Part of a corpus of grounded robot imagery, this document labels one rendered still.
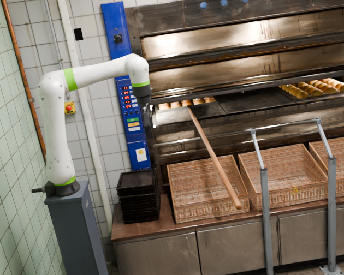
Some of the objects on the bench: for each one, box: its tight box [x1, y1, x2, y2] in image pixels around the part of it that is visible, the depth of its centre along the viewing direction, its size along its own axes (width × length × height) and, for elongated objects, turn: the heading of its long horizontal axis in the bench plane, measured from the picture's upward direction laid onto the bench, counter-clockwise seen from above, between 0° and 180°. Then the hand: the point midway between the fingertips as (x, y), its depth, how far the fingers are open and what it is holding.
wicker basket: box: [309, 135, 344, 198], centre depth 302 cm, size 49×56×28 cm
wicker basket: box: [167, 155, 250, 224], centre depth 298 cm, size 49×56×28 cm
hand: (149, 131), depth 204 cm, fingers open, 13 cm apart
